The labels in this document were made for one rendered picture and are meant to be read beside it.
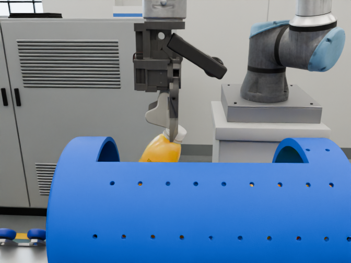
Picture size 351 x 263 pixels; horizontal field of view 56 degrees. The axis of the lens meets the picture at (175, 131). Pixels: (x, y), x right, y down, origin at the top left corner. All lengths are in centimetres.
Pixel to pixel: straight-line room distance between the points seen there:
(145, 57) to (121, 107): 163
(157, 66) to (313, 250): 37
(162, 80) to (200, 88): 284
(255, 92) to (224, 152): 21
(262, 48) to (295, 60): 11
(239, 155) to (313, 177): 46
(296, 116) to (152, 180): 61
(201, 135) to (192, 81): 60
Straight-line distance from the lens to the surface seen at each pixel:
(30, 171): 260
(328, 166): 57
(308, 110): 102
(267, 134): 96
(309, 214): 53
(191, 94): 342
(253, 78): 103
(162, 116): 58
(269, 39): 99
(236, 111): 98
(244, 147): 98
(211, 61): 58
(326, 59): 93
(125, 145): 228
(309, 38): 92
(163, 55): 58
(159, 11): 56
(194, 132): 354
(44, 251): 87
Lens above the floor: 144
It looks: 19 degrees down
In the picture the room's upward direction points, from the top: straight up
